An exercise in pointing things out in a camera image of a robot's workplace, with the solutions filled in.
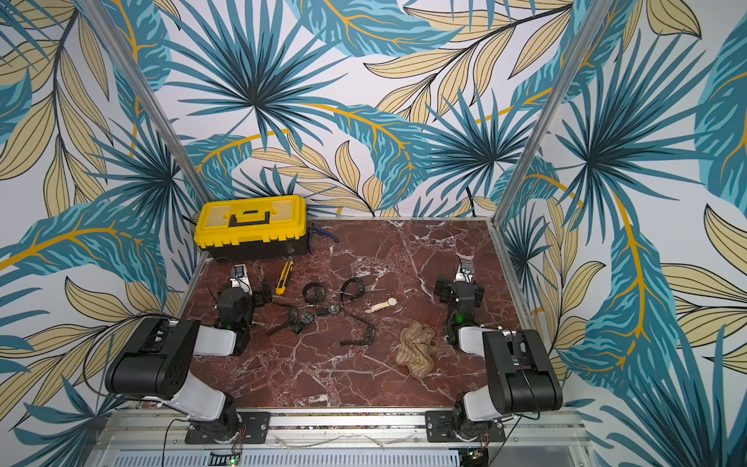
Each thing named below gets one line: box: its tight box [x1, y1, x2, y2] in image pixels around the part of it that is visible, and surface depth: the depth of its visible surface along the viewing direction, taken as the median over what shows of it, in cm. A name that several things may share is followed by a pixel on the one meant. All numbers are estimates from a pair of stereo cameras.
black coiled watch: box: [302, 282, 326, 305], surface depth 99 cm
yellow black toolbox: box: [193, 195, 308, 260], surface depth 97 cm
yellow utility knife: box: [275, 254, 295, 296], surface depth 102 cm
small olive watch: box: [316, 303, 342, 317], surface depth 95 cm
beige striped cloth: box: [394, 320, 447, 379], surface depth 86 cm
